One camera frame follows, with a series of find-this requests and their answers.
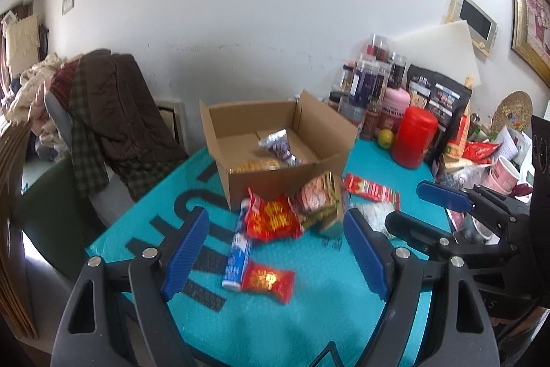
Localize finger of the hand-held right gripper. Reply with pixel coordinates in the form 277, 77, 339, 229
416, 180, 531, 227
384, 211, 516, 265

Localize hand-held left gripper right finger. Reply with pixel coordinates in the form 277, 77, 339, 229
343, 208, 501, 367

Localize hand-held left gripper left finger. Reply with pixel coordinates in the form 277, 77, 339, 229
51, 207, 210, 367

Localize silver white snack packet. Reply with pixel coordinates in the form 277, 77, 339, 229
352, 201, 394, 234

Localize blue white snack tube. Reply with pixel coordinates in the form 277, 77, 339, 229
221, 198, 255, 293

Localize red white striped packet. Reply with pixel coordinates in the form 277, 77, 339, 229
342, 173, 401, 209

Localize dark red noodle packet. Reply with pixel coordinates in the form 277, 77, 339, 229
289, 171, 350, 238

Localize small red snack packet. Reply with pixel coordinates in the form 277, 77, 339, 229
241, 262, 296, 303

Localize large red snack packet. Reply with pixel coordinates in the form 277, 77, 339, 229
246, 188, 304, 243

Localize brown cardboard box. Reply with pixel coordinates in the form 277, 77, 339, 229
199, 89, 359, 213

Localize clear plastic bag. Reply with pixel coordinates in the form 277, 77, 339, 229
436, 167, 465, 189

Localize red foil bag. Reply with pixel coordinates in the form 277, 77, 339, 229
462, 141, 501, 161

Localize yellow red packet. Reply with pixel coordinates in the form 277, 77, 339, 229
444, 115, 469, 159

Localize pink paper cup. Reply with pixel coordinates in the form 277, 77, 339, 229
481, 154, 520, 196

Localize red canister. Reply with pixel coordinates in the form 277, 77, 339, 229
391, 106, 439, 170

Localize teal printed table cover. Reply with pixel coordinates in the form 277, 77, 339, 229
85, 135, 454, 367

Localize white paper card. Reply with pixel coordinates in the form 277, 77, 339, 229
494, 126, 534, 170

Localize black printed pouch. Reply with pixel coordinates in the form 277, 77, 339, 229
406, 64, 473, 165

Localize pink bottle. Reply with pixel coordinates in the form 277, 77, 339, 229
380, 87, 411, 136

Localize brown spice bottle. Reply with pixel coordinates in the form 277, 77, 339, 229
363, 100, 383, 140

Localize woven straw trivet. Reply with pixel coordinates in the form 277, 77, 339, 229
491, 90, 534, 133

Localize yellow fried snack bag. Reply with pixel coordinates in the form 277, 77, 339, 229
231, 158, 284, 175

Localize short wide clear jar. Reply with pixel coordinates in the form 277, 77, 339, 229
337, 94, 366, 127

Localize tall jar brown contents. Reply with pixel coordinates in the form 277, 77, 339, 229
372, 62, 392, 99

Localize tall jar dark contents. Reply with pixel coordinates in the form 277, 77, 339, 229
387, 52, 407, 88

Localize dark green furniture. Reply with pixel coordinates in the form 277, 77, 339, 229
17, 156, 108, 277

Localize purple silver snack packet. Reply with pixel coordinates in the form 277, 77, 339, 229
258, 129, 310, 168

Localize dark blue tall jar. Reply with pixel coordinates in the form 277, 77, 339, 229
349, 60, 379, 106

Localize white framed panel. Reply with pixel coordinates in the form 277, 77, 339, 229
155, 98, 185, 153

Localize white foam board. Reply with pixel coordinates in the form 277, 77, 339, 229
389, 21, 481, 86

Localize small jar of nuts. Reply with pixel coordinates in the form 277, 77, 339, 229
342, 62, 357, 93

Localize brown quilted jacket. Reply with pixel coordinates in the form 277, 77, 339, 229
71, 50, 190, 189

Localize tall jar red contents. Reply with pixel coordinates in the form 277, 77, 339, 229
366, 34, 389, 62

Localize stack of flattened cardboard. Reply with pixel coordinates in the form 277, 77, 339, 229
0, 122, 39, 342

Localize grey chair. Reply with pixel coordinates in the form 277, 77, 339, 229
44, 92, 142, 226

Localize gold framed picture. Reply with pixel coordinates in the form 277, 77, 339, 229
507, 0, 550, 88

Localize red striped garment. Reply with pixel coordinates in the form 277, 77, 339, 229
51, 60, 82, 110

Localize pile of pale clothes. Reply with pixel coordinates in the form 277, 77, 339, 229
4, 53, 65, 161

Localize cream padded board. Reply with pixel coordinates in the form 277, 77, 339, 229
4, 14, 39, 71

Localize black cable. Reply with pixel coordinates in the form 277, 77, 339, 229
313, 343, 345, 367

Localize cream wall intercom panel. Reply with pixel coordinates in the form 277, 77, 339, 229
442, 0, 499, 57

